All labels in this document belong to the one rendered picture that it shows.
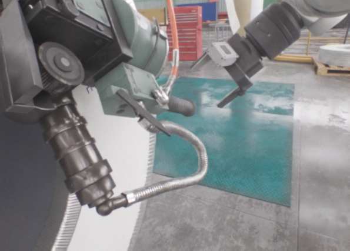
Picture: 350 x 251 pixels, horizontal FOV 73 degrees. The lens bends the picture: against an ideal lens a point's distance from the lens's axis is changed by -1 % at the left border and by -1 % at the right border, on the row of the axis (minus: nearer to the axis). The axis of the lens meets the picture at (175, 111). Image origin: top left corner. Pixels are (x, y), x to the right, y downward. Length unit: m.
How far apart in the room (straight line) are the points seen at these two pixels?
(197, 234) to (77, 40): 1.15
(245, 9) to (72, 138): 4.60
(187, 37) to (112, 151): 4.68
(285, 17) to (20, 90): 0.43
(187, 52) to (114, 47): 4.87
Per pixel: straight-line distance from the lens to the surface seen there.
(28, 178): 0.68
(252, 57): 0.50
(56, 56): 0.31
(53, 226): 0.62
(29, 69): 0.27
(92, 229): 0.68
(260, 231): 1.40
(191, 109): 0.57
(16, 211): 0.71
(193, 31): 5.19
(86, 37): 0.37
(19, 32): 0.30
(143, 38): 0.41
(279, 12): 0.51
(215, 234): 1.35
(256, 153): 1.99
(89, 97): 0.55
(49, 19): 0.33
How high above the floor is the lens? 1.00
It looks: 21 degrees down
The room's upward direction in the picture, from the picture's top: 3 degrees counter-clockwise
